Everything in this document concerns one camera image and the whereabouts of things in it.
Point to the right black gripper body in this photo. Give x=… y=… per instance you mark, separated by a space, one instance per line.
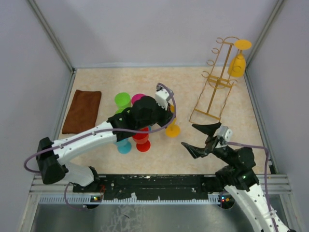
x=212 y=143

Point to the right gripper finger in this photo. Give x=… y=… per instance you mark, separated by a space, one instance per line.
x=197 y=152
x=207 y=129

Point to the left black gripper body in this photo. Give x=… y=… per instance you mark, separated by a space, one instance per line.
x=160 y=115

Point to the yellow wine glass front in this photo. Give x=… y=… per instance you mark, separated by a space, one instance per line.
x=173 y=130

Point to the yellow wine glass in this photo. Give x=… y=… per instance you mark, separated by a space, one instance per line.
x=238 y=63
x=173 y=130

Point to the pink wine glass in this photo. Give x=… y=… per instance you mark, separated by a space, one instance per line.
x=136 y=97

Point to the red wine glass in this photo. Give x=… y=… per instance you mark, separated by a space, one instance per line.
x=142 y=142

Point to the green wine glass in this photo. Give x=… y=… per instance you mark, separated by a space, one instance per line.
x=122 y=100
x=122 y=110

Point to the yellow wine glass back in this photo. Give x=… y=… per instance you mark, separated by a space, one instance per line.
x=238 y=63

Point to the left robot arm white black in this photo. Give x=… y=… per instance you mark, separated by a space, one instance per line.
x=54 y=159

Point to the brown folded cloth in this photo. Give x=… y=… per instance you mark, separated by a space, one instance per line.
x=83 y=112

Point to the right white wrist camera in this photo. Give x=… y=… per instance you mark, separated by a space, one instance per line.
x=223 y=135

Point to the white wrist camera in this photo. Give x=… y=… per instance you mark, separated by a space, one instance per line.
x=223 y=135
x=163 y=96

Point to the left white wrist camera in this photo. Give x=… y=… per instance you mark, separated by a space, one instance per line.
x=163 y=96

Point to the gold wire glass rack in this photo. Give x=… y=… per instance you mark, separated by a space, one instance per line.
x=217 y=81

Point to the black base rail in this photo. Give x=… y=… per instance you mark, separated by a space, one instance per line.
x=180 y=188

